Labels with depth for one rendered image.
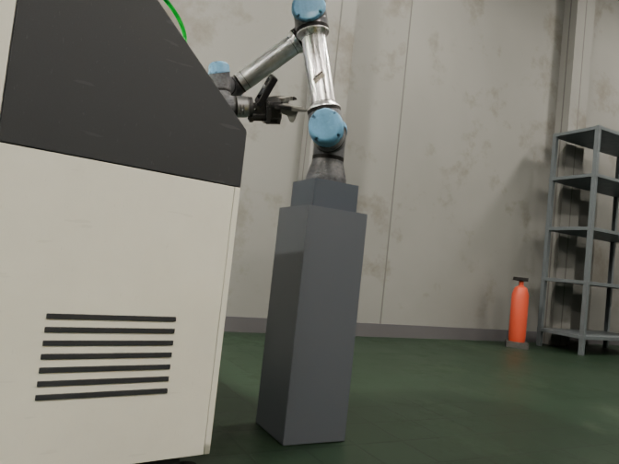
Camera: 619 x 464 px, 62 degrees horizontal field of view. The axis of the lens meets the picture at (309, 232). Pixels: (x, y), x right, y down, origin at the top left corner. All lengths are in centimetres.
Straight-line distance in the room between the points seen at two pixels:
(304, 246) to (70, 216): 77
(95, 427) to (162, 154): 67
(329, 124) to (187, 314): 78
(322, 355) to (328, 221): 46
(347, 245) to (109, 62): 96
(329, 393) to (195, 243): 77
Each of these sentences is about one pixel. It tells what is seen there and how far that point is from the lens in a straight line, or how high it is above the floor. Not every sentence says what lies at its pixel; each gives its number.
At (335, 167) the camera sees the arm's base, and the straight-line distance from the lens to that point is 187.
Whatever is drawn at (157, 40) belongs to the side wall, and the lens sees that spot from 142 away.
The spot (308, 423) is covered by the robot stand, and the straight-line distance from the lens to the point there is 185.
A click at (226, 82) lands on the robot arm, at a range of 191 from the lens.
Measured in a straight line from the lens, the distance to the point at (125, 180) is 133.
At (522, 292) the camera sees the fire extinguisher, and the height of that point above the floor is 54.
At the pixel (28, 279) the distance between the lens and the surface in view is 129.
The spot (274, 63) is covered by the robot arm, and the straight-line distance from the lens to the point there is 203.
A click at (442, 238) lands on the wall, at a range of 524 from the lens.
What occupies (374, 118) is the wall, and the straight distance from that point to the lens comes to 485.
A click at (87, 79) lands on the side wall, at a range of 135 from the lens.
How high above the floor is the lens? 61
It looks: 3 degrees up
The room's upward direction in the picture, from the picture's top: 6 degrees clockwise
